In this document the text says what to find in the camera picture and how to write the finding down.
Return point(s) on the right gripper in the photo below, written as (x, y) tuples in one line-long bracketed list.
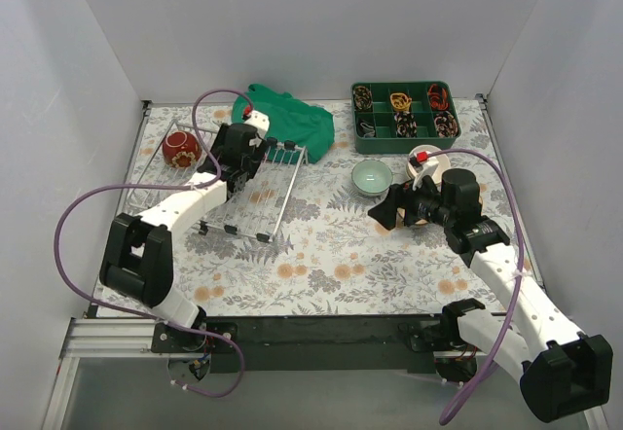
[(402, 201)]

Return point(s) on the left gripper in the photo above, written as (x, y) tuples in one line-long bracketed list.
[(236, 173)]

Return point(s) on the pale green bowl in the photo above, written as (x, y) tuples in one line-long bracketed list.
[(371, 177)]

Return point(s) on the red floral bowl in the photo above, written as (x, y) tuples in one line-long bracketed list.
[(181, 149)]

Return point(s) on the white bowl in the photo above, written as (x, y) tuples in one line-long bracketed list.
[(430, 149)]

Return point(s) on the black patterned bowl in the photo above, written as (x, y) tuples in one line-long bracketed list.
[(405, 220)]

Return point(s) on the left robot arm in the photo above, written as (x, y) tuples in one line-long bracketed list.
[(138, 257)]

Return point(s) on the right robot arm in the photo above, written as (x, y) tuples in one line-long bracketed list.
[(560, 370)]

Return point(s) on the green cloth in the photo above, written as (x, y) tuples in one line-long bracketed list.
[(291, 119)]

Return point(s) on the black pink floral rolled sock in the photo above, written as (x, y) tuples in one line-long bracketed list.
[(405, 124)]

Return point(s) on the grey black folded sock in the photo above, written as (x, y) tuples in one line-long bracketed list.
[(365, 129)]

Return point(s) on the green compartment organizer box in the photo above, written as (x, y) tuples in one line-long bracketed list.
[(382, 115)]

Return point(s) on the yellow rolled sock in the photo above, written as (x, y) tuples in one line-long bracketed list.
[(400, 101)]

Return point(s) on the leopard print rolled sock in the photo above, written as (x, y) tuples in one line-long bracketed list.
[(362, 98)]

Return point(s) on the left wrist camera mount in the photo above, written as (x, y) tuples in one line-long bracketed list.
[(258, 120)]

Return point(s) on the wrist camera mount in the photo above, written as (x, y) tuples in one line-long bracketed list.
[(258, 120), (421, 164)]

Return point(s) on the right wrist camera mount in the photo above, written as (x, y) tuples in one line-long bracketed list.
[(421, 164)]

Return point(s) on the silver wire dish rack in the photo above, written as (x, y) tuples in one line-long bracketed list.
[(257, 211)]

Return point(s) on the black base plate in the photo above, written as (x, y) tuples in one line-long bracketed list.
[(337, 343)]

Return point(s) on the aluminium frame rail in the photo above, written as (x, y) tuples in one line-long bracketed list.
[(100, 338)]

